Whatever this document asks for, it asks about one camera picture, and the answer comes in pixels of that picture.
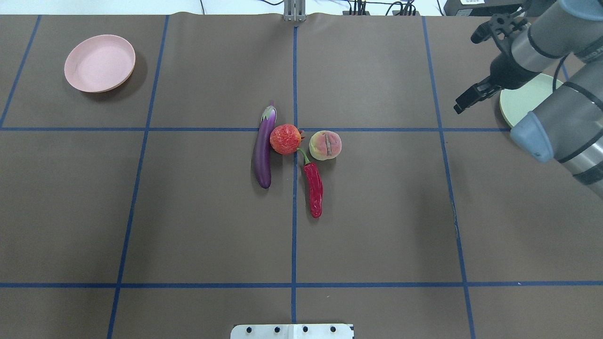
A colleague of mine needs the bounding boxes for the green plate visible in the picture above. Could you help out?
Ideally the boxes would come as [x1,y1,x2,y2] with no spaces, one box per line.
[499,74,563,128]

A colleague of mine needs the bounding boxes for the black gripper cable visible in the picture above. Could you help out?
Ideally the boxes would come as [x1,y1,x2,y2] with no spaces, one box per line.
[552,56,570,95]

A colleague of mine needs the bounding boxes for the purple eggplant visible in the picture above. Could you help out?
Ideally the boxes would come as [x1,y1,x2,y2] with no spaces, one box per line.
[252,100,277,189]

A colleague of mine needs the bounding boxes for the aluminium frame post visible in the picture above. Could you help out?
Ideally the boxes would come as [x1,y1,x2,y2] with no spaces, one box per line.
[284,0,307,22]

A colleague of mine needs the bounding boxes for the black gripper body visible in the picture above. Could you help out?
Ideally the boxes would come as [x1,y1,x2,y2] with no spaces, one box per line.
[489,14,537,89]

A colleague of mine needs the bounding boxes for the red pomegranate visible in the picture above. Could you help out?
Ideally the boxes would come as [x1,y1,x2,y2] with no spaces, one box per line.
[269,124,304,156]

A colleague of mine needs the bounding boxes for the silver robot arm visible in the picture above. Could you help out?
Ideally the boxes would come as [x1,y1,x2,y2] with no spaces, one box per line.
[454,0,603,196]

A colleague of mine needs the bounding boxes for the red chili pepper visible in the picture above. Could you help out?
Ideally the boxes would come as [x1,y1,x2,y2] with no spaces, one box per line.
[296,147,324,218]

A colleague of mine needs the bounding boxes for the pink plate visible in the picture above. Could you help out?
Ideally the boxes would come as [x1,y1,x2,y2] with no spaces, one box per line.
[63,34,136,94]

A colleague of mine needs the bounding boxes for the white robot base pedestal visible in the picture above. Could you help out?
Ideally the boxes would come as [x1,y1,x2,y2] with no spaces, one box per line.
[230,323,355,339]

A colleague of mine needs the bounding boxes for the yellow pink peach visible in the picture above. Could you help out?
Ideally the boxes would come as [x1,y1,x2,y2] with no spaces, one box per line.
[309,130,342,161]

